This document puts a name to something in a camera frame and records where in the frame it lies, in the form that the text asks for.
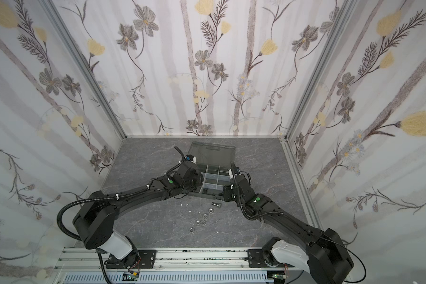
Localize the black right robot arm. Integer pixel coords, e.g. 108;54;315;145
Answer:
229;163;357;284

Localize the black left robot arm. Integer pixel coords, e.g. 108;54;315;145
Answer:
56;146;202;261

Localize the clear plastic organizer box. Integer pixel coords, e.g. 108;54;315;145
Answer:
188;142;236;201

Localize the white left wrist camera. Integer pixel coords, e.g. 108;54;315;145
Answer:
185;154;196;164

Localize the white slotted cable duct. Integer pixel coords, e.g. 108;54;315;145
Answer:
62;271;274;284

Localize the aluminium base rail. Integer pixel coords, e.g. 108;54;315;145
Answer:
53;247;342;284

